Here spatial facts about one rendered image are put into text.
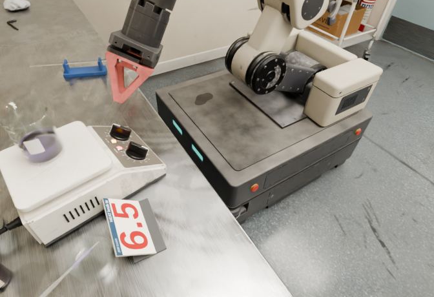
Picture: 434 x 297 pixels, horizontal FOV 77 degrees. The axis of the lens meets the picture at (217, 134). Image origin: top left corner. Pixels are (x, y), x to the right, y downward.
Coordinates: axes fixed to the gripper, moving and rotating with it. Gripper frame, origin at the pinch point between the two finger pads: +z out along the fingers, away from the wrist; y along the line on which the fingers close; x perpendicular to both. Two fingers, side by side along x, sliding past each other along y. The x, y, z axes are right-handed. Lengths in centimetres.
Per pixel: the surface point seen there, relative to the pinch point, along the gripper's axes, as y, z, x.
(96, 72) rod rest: -27.7, 6.9, -10.2
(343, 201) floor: -58, 30, 107
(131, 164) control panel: 7.3, 7.2, 5.3
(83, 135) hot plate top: 5.0, 6.6, -2.7
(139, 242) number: 15.7, 13.1, 9.8
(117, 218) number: 13.5, 12.2, 6.0
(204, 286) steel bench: 20.5, 12.8, 18.9
